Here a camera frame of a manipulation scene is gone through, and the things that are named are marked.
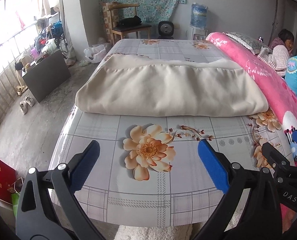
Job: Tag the white plastic bag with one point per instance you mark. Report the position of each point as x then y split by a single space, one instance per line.
96 53

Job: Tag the grey lace pillow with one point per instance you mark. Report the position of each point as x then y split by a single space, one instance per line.
250 43

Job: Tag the pink checked blanket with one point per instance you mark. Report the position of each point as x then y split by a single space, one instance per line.
277 59

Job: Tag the metal window railing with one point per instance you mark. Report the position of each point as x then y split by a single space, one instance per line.
10 52

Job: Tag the seated person in purple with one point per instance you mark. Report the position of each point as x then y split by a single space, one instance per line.
285 38

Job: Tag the dark low cabinet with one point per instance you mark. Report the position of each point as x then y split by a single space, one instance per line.
47 75

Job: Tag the floral grey bed sheet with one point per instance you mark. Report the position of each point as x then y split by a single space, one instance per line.
149 172

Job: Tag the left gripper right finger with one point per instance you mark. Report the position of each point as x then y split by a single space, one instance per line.
261 217

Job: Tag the bicycle by window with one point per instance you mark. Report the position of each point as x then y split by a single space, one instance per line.
53 32

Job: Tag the beige coat with black trim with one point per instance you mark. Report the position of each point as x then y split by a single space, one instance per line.
140 86

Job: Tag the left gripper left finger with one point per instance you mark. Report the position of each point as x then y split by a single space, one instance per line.
36 217

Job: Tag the green paper bag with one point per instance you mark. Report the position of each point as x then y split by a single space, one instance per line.
15 201

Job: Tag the pink floral blanket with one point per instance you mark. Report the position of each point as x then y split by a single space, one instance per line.
282 112

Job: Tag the pair of light shoes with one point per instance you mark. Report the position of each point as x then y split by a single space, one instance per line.
27 102

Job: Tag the blue water bottle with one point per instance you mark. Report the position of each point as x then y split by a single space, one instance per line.
198 16

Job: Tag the white water dispenser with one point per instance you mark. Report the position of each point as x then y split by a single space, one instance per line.
198 34

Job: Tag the red paper bag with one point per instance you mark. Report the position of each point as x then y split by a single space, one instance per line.
7 179

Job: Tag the black round fan heater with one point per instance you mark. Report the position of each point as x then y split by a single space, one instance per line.
166 30

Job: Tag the wooden chair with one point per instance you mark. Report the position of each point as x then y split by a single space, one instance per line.
115 26

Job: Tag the black clothes on chair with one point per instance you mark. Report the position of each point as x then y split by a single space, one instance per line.
129 22

